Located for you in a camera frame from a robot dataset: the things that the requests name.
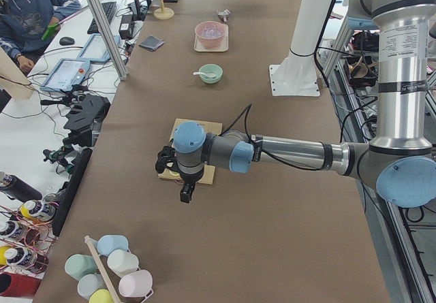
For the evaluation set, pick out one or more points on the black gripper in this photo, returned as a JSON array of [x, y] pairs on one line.
[[188, 180]]

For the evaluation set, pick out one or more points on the white ceramic spoon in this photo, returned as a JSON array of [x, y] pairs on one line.
[[206, 75]]

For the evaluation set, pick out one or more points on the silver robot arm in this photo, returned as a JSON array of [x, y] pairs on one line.
[[396, 163]]

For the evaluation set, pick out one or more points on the mint green bowl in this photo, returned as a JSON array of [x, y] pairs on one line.
[[211, 68]]

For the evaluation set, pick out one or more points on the pink bowl of ice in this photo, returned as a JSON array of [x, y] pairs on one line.
[[210, 33]]

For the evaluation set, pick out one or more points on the metal ice scoop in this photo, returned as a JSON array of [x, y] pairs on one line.
[[224, 15]]

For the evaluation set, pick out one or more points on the wooden cutting board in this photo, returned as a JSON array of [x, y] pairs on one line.
[[209, 171]]

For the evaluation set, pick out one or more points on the light blue cup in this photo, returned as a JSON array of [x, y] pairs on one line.
[[111, 242]]

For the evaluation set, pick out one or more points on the pale green cup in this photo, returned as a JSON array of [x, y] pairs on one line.
[[122, 262]]

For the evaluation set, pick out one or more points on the pink cup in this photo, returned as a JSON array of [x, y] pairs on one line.
[[136, 284]]

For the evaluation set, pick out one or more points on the cream plastic tray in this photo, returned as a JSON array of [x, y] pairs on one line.
[[223, 47]]

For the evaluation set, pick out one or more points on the teal green cup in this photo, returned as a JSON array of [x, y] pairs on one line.
[[78, 266]]

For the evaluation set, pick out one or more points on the grey folded cloth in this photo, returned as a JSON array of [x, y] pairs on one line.
[[151, 43]]

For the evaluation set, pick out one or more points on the yellow cup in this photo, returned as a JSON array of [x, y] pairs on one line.
[[101, 296]]

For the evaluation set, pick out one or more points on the grey blue cup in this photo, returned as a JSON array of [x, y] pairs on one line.
[[89, 284]]

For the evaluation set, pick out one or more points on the blue teach pendant upper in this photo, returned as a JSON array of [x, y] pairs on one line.
[[94, 50]]

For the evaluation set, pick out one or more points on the blue teach pendant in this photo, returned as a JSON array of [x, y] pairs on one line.
[[65, 75], [94, 50]]

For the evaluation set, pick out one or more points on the blue teach pendant lower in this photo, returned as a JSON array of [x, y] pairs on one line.
[[65, 75]]

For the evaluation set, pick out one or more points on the sauce bottles in basket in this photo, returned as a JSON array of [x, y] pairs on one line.
[[26, 240]]

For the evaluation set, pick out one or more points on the black water bottle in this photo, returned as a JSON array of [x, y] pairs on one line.
[[17, 189]]

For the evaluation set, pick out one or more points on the black computer mouse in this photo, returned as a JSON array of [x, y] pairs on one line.
[[67, 41]]

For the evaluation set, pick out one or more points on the red cup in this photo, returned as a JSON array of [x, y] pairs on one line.
[[19, 285]]

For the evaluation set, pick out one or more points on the seated person in blue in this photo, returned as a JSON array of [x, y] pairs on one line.
[[24, 24]]

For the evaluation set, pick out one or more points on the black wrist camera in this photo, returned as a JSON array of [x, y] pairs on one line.
[[166, 160]]

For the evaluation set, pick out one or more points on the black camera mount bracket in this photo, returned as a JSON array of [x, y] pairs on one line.
[[84, 120]]

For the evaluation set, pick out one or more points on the aluminium frame post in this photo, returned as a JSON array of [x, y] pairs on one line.
[[104, 29]]

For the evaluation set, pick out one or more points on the wooden rack handle stick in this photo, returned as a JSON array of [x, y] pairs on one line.
[[93, 251]]

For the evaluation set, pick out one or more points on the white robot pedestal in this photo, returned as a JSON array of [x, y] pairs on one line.
[[296, 75]]

